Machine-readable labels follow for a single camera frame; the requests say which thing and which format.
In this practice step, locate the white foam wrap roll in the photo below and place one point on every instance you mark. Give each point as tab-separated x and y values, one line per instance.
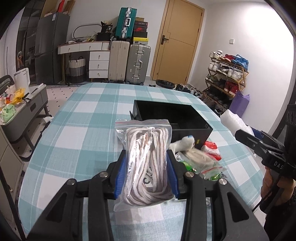
233	122

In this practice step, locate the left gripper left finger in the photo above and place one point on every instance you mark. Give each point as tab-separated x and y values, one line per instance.
62	218

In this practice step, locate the dark grey refrigerator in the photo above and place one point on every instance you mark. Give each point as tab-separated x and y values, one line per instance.
51	33

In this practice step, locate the purple bag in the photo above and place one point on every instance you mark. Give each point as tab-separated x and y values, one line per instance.
239	103

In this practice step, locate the dark glass wardrobe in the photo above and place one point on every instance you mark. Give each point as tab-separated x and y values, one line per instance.
26	38

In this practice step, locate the yellow wooden door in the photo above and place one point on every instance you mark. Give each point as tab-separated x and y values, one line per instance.
177	42

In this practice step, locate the red white balloon glue packet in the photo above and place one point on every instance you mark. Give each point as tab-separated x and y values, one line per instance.
211	149

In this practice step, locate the black bag on desk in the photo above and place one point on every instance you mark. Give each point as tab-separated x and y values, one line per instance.
105	32

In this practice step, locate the white blue plush toy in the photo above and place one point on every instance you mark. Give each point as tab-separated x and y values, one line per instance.
184	144

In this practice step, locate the bag of cream rope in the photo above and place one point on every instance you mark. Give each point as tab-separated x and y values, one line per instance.
195	154

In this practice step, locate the oval vanity mirror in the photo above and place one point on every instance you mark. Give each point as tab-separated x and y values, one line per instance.
86	32

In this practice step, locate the person's right hand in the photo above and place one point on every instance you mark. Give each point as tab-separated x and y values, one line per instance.
283	183

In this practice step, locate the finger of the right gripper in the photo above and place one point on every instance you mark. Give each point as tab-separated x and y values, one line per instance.
258	134
251	141

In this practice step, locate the green white medicine sachet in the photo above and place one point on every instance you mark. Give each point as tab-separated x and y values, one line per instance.
206	169

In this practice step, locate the blue bag on rack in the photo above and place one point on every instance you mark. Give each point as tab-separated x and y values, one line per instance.
239	60

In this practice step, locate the teal suitcase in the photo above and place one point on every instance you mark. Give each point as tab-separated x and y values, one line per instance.
125	24

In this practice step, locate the grey low cabinet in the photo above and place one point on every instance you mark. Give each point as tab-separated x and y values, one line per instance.
32	107

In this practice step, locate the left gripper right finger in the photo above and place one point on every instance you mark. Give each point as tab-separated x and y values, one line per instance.
232	219

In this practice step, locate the beige suitcase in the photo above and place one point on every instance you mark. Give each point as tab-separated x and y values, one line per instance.
118	61

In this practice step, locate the stack of shoe boxes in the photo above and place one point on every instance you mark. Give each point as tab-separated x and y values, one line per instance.
140	34

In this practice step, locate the wooden shoe rack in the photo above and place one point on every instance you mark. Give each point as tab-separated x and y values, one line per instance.
223	81

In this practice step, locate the bag of pinkish white laces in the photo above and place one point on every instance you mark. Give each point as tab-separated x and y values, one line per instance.
146	176

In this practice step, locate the white drawer desk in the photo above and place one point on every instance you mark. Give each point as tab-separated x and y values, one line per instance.
97	53

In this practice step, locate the silver aluminium suitcase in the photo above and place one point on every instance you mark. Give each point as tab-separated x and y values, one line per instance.
137	64

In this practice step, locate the grey white laundry basket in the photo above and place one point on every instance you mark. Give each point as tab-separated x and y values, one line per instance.
77	69

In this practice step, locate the black cardboard box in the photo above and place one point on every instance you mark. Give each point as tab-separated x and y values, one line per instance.
183	118

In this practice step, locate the black trash bin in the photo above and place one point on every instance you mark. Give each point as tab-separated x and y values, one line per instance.
165	84

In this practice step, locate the yellow plastic bag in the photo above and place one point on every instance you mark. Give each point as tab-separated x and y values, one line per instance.
18	96

